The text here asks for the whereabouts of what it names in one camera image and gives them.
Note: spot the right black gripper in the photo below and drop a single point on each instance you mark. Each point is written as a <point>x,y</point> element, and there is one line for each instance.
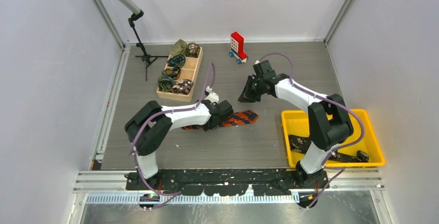
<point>247,96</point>

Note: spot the orange navy striped tie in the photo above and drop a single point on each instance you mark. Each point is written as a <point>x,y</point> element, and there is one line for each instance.
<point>236,119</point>

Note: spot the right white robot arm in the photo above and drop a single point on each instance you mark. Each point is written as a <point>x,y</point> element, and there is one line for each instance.
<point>329,122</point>

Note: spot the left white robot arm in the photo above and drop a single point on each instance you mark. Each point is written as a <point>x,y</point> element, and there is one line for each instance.
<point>148,128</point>

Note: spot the black pink floral rolled tie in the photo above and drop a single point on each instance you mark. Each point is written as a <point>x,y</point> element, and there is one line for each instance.
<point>183,87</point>

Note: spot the wooden compartment tray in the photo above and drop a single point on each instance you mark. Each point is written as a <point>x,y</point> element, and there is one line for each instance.
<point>188,71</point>

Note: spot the red toy block car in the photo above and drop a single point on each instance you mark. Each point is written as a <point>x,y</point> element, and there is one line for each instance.
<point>237,48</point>

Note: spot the dark green rolled tie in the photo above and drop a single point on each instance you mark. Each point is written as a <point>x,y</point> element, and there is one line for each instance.
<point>172,72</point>

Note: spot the navy yellow rolled tie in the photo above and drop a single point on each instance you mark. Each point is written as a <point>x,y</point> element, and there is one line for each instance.
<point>165,83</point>

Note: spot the teal navy rolled tie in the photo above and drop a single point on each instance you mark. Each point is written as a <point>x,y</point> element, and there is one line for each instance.
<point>177,61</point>

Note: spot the yellow plastic bin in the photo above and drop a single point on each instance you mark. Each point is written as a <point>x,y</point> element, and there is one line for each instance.
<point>295,122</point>

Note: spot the brown floral rolled tie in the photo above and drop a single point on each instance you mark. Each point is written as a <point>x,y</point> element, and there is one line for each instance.
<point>193,49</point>

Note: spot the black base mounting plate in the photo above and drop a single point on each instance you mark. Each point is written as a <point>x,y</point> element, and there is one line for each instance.
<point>225,182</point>

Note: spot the olive green rolled tie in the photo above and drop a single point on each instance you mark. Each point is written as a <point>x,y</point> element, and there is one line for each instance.
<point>179,48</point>

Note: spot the black microphone stand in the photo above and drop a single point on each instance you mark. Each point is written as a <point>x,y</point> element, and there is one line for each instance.
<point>146,57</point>

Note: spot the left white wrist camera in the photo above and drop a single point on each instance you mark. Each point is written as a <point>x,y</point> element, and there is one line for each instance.
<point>210,95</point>

